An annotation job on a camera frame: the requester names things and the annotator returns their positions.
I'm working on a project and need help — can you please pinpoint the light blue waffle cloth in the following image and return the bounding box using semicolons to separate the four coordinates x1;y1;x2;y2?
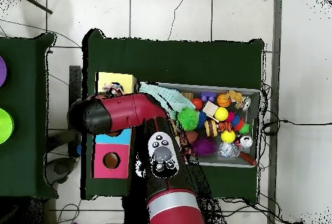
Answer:
138;82;196;119

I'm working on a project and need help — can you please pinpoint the colourful patterned cloth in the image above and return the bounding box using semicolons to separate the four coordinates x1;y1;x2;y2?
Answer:
101;81;126;97

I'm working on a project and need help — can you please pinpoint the shallow metal mesh bin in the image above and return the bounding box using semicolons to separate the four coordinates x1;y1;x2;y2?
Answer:
138;82;262;168

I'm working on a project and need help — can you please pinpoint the wooden box with three holes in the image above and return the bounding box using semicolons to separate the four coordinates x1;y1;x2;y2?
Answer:
90;71;137;179

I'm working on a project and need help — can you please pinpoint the large green spiky ball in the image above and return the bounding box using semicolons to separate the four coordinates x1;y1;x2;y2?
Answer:
176;107;200;131

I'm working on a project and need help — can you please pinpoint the red orange rubber ball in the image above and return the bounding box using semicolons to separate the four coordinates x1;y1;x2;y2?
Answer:
191;98;204;110

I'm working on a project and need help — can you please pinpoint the wooden cube block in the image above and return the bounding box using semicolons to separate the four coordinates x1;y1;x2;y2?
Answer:
202;101;219;121

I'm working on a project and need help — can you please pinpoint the wooden toy burger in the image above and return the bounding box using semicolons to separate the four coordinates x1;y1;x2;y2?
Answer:
204;119;218;138

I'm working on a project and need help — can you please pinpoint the purple rubber toy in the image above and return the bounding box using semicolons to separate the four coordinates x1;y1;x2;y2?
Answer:
192;136;217;156

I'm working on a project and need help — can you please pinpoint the dark green table cloth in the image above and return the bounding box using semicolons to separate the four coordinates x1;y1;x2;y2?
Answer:
81;28;266;201
0;32;59;200

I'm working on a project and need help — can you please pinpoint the yellow ball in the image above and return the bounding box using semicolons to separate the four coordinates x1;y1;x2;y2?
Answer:
214;106;229;121

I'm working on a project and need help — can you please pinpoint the small orange basketball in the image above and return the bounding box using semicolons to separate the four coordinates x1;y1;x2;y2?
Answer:
217;93;231;108

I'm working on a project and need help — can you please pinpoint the orange plush toy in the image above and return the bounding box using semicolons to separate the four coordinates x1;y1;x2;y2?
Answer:
225;90;244;103

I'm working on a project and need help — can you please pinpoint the grey round base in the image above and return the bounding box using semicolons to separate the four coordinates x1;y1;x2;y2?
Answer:
45;156;76;186

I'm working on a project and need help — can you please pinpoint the green round disc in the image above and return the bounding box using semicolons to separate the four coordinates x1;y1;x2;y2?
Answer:
0;107;15;145

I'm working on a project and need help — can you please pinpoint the dark rod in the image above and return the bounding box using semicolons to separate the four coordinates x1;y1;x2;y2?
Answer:
15;0;53;15

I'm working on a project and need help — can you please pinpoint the purple round disc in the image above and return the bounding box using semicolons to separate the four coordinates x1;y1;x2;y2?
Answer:
0;55;8;88

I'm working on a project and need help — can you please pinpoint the black post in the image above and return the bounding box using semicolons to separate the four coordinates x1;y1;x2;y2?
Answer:
68;65;83;157

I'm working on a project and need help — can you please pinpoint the black floor cable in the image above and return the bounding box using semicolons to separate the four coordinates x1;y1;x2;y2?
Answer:
261;119;332;135

